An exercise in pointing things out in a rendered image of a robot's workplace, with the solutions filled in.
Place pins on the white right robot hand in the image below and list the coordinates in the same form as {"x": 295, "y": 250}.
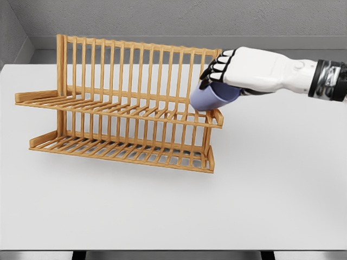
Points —
{"x": 249, "y": 67}

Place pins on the lavender blue cup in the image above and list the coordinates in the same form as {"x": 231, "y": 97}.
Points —
{"x": 210, "y": 97}

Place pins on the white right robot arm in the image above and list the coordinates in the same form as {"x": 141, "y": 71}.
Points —
{"x": 311, "y": 75}

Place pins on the wooden two-tier dish rack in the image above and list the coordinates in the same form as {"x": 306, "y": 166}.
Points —
{"x": 116, "y": 108}

